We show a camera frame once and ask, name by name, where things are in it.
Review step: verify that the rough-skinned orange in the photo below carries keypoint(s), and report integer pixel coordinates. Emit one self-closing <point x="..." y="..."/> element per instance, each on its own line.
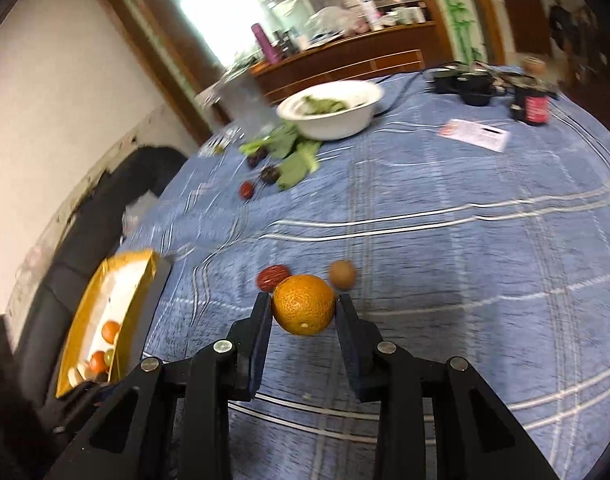
<point x="302" y="305"/>

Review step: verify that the green leaves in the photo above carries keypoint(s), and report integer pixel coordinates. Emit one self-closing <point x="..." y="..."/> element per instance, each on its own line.
<point x="322" y="105"/>

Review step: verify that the large red jujube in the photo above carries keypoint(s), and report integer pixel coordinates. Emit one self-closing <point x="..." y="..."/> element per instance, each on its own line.
<point x="271" y="276"/>

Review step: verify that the small dark plum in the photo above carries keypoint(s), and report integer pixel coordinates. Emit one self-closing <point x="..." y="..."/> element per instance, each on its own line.
<point x="254" y="161"/>

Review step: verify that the black can with red label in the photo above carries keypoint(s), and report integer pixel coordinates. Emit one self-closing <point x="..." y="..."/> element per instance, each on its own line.
<point x="532" y="105"/>

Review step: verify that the white bottle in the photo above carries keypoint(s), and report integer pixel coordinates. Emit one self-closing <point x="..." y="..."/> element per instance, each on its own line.
<point x="370" y="14"/>

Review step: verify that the smooth large orange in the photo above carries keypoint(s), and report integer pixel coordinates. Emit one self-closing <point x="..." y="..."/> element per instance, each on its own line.
<point x="111" y="331"/>

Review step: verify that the wooden counter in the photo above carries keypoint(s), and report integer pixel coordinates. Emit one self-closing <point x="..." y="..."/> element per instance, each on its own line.
<point x="335" y="60"/>

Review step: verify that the dark figurine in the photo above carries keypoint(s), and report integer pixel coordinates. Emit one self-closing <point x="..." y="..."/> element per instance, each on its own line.
<point x="570" y="25"/>

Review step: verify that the brown round jar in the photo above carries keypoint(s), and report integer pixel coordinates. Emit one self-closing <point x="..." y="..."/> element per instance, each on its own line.
<point x="535" y="65"/>

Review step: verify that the black power strip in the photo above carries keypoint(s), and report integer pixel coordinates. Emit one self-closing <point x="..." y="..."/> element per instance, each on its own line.
<point x="460" y="85"/>

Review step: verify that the clear glass mug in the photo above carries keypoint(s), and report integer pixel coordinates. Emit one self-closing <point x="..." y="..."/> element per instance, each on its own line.
<point x="245" y="105"/>

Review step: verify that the green leafy vegetable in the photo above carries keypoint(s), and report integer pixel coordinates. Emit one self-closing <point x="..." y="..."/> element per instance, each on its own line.
<point x="295" y="165"/>

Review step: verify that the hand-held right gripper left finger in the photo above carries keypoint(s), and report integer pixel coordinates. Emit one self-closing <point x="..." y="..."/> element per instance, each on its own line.
<point x="260" y="360"/>

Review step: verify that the purple bottle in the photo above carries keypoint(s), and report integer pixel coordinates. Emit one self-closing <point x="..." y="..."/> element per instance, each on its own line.
<point x="266" y="45"/>

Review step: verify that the small crumpled plastic bag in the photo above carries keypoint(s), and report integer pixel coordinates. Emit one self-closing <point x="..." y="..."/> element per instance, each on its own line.
<point x="137" y="212"/>

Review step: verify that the gold cardboard box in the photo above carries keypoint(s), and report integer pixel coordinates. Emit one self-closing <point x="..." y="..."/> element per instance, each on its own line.
<point x="130" y="280"/>

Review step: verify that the small red jujube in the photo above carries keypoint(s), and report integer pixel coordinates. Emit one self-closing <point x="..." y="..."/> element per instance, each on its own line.
<point x="247" y="190"/>

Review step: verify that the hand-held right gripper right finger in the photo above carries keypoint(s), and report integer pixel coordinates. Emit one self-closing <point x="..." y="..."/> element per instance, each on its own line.
<point x="352" y="360"/>

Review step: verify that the bamboo wall painting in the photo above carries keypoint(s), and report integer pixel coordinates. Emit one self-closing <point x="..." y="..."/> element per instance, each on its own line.
<point x="457" y="10"/>

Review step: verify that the white bowl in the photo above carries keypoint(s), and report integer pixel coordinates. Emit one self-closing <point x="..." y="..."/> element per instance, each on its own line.
<point x="335" y="120"/>

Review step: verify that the dark purple plum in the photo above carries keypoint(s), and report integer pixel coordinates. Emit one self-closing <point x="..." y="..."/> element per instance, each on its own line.
<point x="271" y="174"/>

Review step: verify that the brown longan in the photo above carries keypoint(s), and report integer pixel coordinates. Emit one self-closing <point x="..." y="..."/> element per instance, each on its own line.
<point x="343" y="274"/>

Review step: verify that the clear plastic bag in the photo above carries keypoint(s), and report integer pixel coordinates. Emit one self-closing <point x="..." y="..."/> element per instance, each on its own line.
<point x="335" y="20"/>

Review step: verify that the dark chair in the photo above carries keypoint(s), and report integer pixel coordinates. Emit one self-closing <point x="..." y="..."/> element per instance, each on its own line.
<point x="85" y="240"/>

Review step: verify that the white paper card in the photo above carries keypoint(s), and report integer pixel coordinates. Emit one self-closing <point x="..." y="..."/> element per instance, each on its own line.
<point x="477" y="135"/>

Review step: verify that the blue plaid tablecloth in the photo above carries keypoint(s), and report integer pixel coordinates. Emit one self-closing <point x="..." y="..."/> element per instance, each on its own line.
<point x="460" y="260"/>

